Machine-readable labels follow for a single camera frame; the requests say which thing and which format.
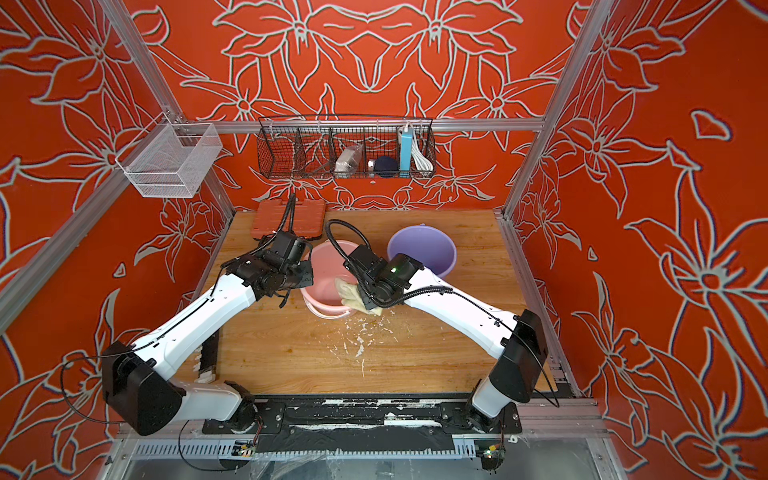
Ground yellow cloth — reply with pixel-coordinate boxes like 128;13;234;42
334;278;383;316

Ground pink plastic bucket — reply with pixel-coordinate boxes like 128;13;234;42
301;240;357;320

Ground purple plastic bucket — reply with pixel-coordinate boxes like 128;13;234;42
387;224;458;278

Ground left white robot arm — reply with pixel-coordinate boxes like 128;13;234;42
101;196;313;436

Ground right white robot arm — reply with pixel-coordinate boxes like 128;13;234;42
325;219;548;424

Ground red plastic tool case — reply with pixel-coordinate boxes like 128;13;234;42
250;199;326;240

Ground black white comb tool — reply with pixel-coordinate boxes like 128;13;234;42
194;331;220;384

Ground dark blue round object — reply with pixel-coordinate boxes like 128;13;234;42
373;155;399;178

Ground grey wrapped package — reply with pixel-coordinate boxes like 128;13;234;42
334;144;364;178

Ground white cable bundle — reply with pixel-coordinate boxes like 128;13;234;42
411;130;434;178

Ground black wire wall basket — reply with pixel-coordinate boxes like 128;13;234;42
256;114;438;180

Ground white mesh wall basket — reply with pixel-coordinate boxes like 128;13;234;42
119;123;222;199

